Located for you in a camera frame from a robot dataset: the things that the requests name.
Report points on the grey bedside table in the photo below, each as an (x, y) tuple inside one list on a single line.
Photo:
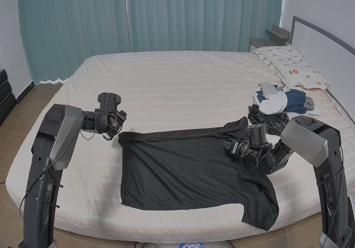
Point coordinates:
[(270, 36)]

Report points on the black T-shirt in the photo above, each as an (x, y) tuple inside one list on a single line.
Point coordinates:
[(180, 172)]

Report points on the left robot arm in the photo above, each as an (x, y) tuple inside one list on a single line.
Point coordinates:
[(44, 172)]

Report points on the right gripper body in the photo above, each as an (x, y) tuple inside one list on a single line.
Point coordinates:
[(244, 152)]

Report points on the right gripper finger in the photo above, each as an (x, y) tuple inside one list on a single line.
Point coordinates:
[(227, 145)]

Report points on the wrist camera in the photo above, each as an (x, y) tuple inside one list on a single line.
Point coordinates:
[(121, 116), (236, 148)]

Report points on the pile of clothes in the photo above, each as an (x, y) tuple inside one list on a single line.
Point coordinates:
[(277, 102)]

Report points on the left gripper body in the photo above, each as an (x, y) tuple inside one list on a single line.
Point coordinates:
[(112, 127)]

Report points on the bed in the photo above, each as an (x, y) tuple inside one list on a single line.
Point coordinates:
[(166, 80)]

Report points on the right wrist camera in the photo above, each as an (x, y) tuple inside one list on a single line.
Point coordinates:
[(236, 148)]

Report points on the black shiny garment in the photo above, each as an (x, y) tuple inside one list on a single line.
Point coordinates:
[(266, 122)]

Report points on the blue-green curtain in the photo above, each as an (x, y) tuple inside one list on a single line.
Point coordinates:
[(205, 5), (75, 19)]

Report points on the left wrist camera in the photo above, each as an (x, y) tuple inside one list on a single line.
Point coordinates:
[(121, 116)]

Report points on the white printed pillow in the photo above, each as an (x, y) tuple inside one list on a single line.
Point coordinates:
[(294, 66)]

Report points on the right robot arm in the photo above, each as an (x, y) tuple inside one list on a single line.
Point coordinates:
[(305, 138)]

